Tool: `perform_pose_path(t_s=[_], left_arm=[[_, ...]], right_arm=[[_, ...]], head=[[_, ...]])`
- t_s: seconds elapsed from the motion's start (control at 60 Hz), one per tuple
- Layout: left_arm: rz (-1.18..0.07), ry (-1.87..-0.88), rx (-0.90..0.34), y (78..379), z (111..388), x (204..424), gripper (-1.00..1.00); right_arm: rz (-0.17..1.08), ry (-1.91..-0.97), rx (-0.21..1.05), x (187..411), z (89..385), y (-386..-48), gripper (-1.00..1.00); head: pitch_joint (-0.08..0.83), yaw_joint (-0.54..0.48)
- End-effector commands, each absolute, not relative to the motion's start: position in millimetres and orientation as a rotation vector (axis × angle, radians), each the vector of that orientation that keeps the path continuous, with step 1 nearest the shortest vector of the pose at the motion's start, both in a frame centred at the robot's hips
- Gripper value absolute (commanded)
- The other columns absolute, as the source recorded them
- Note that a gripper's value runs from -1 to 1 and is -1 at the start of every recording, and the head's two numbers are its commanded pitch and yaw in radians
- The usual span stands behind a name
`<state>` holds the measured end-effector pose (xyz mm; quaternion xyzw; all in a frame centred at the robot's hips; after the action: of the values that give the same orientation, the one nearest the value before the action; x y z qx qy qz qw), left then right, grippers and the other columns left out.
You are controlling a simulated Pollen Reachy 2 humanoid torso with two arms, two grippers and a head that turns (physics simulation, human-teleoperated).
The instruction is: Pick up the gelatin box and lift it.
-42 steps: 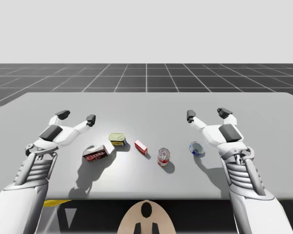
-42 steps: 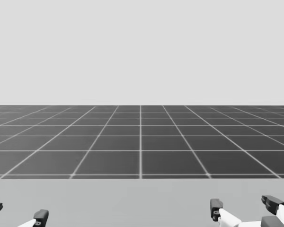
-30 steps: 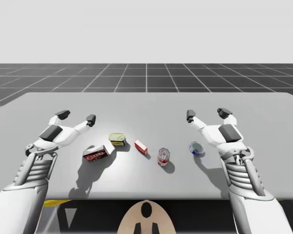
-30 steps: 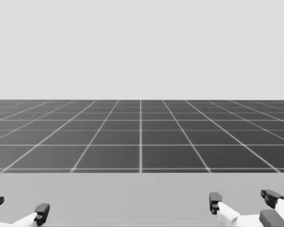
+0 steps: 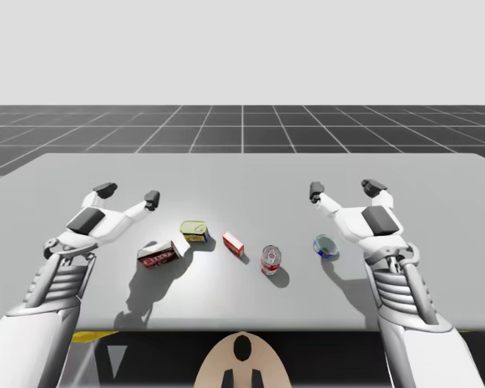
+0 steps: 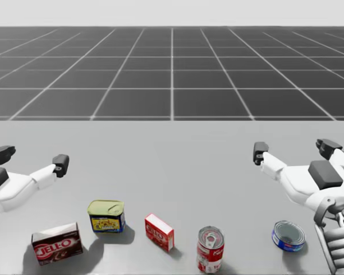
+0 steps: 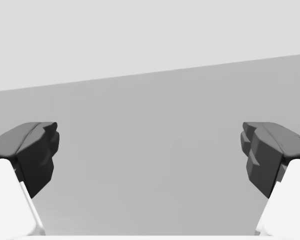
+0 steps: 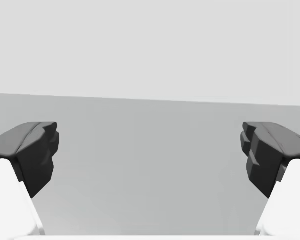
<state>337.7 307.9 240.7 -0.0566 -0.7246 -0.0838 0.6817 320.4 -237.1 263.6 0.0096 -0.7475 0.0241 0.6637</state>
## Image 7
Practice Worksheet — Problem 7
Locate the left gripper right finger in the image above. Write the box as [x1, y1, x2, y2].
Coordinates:
[240, 121, 300, 237]

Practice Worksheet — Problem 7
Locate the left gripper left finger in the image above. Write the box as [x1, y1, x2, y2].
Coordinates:
[0, 121, 61, 237]

